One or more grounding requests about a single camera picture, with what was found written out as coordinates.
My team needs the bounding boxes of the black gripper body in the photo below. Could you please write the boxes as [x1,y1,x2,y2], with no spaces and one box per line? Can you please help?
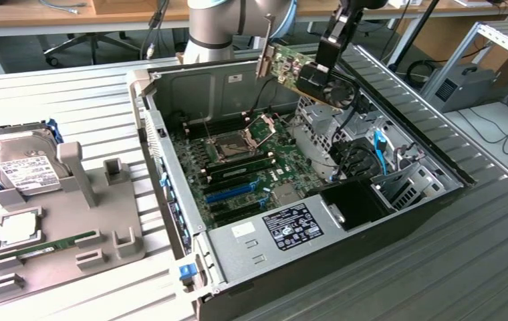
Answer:
[337,0,391,11]

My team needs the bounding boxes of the green graphics card black shroud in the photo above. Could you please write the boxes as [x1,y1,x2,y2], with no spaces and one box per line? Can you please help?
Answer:
[255,13,359,110]

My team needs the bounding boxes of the black slanted pole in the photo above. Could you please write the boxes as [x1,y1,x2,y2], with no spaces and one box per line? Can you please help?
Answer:
[386,0,443,73]

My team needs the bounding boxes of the silver disk bay cage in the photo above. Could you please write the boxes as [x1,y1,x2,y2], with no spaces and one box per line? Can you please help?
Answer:
[293,93,358,168]

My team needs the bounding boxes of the metal socket cover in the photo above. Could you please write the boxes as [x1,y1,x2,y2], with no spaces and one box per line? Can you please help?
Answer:
[243,112,279,148]

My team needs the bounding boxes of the black RAM slot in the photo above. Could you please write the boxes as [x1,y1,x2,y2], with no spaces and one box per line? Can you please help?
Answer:
[209,164,279,187]
[205,157,275,179]
[203,154,273,175]
[182,117,246,135]
[185,120,249,138]
[206,161,277,183]
[185,123,249,141]
[182,114,246,132]

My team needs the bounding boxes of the grey machine box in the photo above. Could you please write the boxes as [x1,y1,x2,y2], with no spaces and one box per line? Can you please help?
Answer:
[433,65,505,114]

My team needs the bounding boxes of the thin metal locking lever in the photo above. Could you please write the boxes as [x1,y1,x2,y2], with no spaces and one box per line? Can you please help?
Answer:
[201,112,214,142]

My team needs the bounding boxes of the CPU socket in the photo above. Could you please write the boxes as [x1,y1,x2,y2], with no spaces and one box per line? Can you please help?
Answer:
[206,132,258,165]

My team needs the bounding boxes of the green motherboard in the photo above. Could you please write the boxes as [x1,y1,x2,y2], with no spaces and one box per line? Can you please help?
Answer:
[165,110,322,228]

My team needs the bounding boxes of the RAM stick black chips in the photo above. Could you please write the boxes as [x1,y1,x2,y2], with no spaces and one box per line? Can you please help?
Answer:
[210,163,277,185]

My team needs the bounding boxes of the silver chipset heatsink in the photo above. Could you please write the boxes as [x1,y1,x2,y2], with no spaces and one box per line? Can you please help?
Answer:
[271,186,306,205]

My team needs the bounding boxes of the perforated metal bay panel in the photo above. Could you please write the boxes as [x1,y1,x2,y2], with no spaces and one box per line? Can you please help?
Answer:
[370,163,454,212]

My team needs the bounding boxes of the black expansion slot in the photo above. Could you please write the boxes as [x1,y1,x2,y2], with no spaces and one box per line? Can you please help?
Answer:
[215,205,275,224]
[211,199,269,217]
[203,178,251,195]

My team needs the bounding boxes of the blue expansion slot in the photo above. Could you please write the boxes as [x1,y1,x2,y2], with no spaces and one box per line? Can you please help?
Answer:
[206,183,261,204]

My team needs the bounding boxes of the brown box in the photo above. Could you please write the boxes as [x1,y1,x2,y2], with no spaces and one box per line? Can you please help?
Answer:
[91,0,163,16]

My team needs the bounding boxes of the office chair base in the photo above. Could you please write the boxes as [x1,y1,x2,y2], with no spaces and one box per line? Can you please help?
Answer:
[42,31,145,67]

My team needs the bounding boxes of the silver power supply unit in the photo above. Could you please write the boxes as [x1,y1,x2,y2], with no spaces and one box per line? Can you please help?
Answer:
[206,195,347,288]

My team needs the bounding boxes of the black open PC case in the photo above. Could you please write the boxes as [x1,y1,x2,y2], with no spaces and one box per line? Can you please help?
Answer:
[129,49,478,321]

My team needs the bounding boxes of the blue case latch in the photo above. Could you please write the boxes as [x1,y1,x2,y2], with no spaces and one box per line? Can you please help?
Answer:
[177,263,198,281]

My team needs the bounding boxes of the grey plastic parts rack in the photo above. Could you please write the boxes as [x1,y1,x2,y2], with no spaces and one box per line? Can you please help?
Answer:
[0,142,150,299]

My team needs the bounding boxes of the silver hard disk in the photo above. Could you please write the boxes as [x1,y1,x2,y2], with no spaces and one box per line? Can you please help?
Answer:
[0,131,66,197]

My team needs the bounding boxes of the green RAM stick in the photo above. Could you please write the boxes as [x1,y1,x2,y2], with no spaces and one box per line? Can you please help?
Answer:
[0,233,98,263]

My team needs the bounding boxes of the silver CPU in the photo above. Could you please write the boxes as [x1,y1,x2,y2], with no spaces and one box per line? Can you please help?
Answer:
[0,215,42,248]

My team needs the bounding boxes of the dark looped wire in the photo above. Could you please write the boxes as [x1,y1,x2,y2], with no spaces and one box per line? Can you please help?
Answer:
[253,79,303,118]

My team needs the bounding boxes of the blue disk wire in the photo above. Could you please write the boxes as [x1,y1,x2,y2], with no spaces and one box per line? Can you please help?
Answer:
[373,129,391,177]

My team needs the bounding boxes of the black disk power wire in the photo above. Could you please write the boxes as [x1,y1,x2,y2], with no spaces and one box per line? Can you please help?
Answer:
[329,108,387,183]

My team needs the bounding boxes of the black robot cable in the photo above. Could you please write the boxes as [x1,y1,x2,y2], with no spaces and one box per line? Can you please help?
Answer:
[146,0,171,61]

